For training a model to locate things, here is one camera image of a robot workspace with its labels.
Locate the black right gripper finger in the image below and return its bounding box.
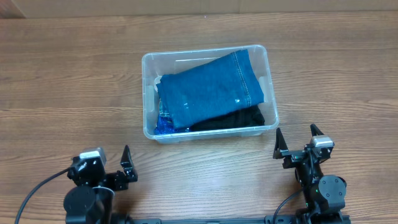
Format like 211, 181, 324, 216
273, 128, 289, 159
310, 123, 323, 136

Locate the black banded cloth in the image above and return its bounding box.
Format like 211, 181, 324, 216
189, 106, 265, 131

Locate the blue green sequin cloth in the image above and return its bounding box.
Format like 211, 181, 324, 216
154, 101, 190, 135

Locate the blue denim cloth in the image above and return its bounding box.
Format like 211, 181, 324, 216
157, 49, 264, 129

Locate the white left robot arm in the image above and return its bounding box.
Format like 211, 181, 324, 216
63, 146, 138, 224

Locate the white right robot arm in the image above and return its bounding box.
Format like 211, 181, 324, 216
266, 124, 351, 223

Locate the clear plastic container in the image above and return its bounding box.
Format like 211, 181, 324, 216
142, 45, 279, 144

